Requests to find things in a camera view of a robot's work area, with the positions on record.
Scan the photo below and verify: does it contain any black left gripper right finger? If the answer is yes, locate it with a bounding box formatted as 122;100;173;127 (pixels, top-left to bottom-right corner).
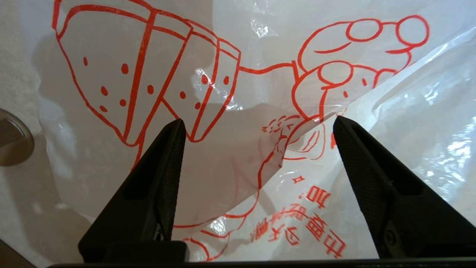
333;115;476;258

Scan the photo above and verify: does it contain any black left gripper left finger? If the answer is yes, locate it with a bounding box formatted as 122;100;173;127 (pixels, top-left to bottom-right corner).
79;118;186;261

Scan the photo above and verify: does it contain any white red-printed plastic bag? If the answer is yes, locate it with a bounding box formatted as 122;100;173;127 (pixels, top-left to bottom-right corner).
33;0;476;261

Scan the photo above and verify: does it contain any round metal floor disc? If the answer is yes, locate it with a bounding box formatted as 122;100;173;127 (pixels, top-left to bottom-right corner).
0;109;35;167

